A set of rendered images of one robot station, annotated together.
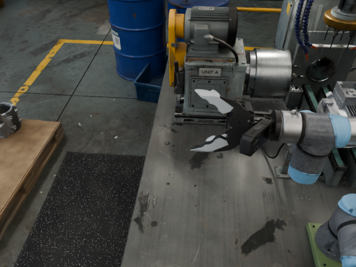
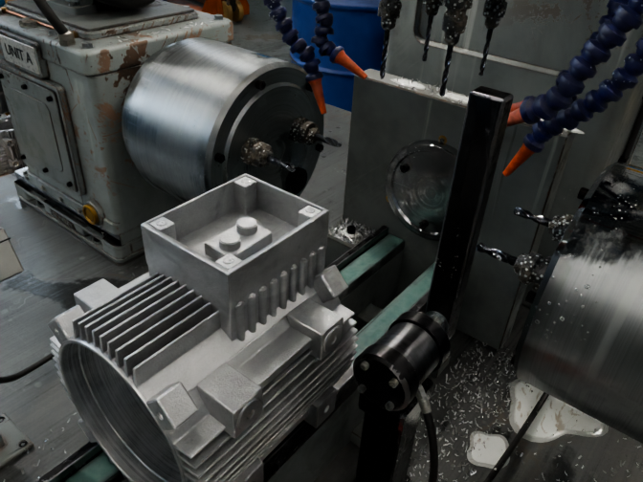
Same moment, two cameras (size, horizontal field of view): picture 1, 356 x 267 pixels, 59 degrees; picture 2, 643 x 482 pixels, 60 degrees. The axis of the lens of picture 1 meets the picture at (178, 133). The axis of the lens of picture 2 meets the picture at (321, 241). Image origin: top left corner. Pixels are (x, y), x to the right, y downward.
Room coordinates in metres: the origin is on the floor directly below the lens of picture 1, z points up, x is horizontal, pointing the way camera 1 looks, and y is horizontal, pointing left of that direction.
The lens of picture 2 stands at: (0.81, -1.01, 1.40)
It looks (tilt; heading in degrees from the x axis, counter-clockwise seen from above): 34 degrees down; 32
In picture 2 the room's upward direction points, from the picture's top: 3 degrees clockwise
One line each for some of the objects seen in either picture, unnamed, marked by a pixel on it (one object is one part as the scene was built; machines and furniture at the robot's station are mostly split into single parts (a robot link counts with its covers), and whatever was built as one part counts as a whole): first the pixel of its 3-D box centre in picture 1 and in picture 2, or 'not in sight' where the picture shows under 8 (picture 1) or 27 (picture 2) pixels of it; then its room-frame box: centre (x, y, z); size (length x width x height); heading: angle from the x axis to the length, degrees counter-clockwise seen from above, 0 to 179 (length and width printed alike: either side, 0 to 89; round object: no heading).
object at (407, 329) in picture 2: not in sight; (497, 344); (1.34, -0.93, 0.92); 0.45 x 0.13 x 0.24; 176
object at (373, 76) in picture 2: (316, 71); (446, 202); (1.54, -0.77, 0.97); 0.30 x 0.11 x 0.34; 86
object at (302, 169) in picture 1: (307, 156); not in sight; (0.56, -0.33, 1.31); 0.11 x 0.08 x 0.11; 165
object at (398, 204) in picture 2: (321, 70); (430, 193); (1.47, -0.76, 1.02); 0.15 x 0.02 x 0.15; 86
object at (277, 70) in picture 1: (256, 73); (205, 123); (1.41, -0.40, 1.04); 0.37 x 0.25 x 0.25; 86
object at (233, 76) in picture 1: (208, 80); (117, 114); (1.43, -0.16, 0.99); 0.35 x 0.31 x 0.37; 86
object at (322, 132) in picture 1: (320, 131); not in sight; (0.54, -0.33, 1.41); 0.11 x 0.08 x 0.09; 84
